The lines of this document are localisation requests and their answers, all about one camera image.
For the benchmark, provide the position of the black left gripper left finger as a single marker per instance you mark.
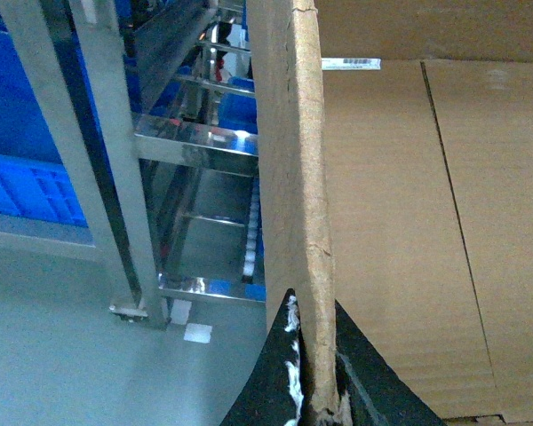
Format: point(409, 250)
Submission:
point(273, 393)

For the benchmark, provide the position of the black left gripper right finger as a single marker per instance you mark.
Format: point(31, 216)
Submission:
point(377, 395)

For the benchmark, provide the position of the brown cardboard box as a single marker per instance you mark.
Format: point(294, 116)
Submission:
point(404, 194)

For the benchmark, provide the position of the metal roller shelf rack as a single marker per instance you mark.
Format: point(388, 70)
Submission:
point(171, 200)

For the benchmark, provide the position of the blue plastic bin lower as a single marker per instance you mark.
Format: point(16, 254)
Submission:
point(238, 112)

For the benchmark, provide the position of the blue plastic bin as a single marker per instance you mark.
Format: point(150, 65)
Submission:
point(238, 112)
point(34, 183)

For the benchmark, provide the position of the white barcode label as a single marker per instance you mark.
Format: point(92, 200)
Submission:
point(350, 64)

